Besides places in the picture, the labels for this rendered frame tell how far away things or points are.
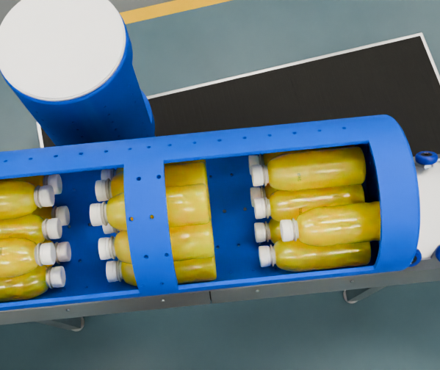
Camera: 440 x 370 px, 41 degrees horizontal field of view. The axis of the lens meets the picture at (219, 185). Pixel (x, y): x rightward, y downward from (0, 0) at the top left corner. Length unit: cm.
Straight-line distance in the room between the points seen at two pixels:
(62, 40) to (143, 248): 56
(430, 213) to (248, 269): 41
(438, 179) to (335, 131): 39
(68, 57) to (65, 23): 8
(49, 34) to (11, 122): 117
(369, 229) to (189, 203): 31
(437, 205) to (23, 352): 151
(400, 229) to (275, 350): 121
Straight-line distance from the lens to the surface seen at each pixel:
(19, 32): 136
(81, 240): 123
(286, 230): 103
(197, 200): 98
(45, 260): 107
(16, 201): 109
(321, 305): 216
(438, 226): 131
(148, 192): 94
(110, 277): 110
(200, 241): 101
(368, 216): 105
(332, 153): 107
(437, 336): 225
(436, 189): 133
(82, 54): 130
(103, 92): 128
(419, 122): 226
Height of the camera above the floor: 213
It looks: 73 degrees down
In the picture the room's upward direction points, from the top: 3 degrees counter-clockwise
